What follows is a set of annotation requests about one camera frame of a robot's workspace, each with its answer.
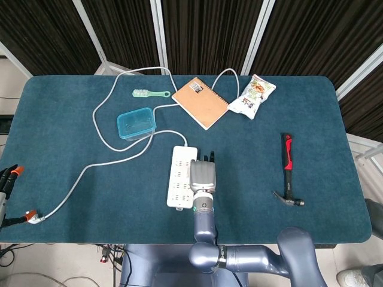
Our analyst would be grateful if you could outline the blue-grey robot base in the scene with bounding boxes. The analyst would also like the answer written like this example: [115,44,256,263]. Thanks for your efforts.
[119,243,249,287]

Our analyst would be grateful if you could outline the red black claw hammer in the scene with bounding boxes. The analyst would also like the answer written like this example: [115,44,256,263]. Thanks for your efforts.
[272,133,306,207]

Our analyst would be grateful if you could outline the clear container teal lid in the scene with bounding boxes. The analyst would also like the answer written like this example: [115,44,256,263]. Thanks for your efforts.
[116,106,158,142]

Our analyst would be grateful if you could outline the cable bundle under table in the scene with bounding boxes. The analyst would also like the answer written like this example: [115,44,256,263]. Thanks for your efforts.
[95,243,132,287]

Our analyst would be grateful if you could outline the dark slatted partition panel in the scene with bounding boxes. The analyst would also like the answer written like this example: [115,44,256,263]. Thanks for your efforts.
[151,0,275,75]
[0,0,102,77]
[73,0,164,75]
[335,44,383,143]
[242,0,383,90]

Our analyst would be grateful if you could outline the black floor cables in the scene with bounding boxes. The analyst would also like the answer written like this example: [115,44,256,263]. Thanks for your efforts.
[0,243,34,267]

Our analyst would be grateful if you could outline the white power strip cable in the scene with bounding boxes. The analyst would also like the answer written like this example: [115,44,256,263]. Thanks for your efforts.
[26,66,240,225]

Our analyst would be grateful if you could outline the brown spiral notebook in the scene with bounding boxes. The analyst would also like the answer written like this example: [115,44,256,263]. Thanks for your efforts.
[171,77,230,131]

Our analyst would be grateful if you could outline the white power strip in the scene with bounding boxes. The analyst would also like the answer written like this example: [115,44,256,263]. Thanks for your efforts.
[166,145,199,211]

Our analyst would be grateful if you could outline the white snack bag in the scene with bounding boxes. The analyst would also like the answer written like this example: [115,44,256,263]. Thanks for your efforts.
[227,74,277,120]

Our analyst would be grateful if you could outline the left black orange-tipped robot hand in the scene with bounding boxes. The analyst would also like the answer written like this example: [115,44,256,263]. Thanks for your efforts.
[0,164,38,231]

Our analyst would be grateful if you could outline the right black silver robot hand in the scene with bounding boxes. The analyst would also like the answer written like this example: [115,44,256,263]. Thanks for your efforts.
[189,150,217,194]

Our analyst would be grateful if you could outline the white shoe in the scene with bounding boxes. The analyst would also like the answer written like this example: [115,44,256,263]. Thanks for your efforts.
[336,268,364,287]

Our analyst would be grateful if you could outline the teal table mat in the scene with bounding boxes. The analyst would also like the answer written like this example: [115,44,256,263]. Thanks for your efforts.
[0,74,373,245]

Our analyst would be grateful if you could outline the white aluminium frame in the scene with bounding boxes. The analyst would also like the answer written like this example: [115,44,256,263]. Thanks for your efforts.
[346,133,383,180]

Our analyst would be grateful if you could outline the green white brush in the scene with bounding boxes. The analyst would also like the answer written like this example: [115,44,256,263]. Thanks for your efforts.
[132,88,171,99]

